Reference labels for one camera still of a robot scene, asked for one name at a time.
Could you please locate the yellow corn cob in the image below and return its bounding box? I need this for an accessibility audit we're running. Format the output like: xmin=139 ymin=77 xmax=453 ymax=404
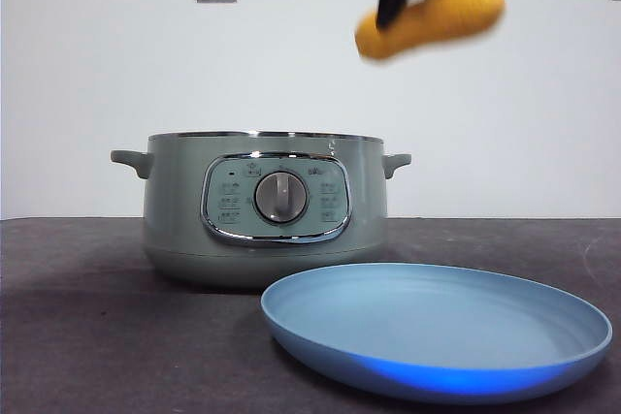
xmin=354 ymin=0 xmax=507 ymax=62

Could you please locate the green electric steamer pot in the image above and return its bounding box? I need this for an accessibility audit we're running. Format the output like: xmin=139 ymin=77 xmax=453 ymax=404
xmin=110 ymin=131 xmax=412 ymax=294

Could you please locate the blue round plate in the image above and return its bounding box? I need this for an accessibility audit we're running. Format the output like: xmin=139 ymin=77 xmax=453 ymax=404
xmin=260 ymin=262 xmax=613 ymax=406

